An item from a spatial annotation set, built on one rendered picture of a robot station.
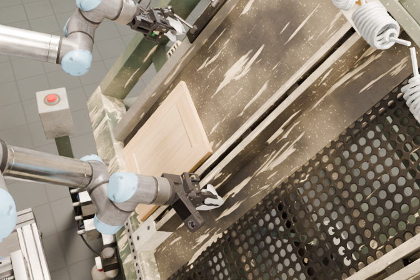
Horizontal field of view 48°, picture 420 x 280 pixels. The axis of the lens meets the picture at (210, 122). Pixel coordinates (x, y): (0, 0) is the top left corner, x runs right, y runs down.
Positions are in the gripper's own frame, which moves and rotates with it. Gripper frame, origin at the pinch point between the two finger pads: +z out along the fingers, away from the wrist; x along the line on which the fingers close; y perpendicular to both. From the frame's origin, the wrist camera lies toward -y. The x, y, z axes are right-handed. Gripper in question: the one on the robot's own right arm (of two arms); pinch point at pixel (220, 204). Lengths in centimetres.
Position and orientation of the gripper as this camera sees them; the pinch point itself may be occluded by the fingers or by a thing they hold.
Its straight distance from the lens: 141.2
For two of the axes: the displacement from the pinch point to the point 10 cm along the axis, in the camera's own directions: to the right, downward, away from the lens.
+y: -3.0, -7.6, 5.8
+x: -6.0, 6.3, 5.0
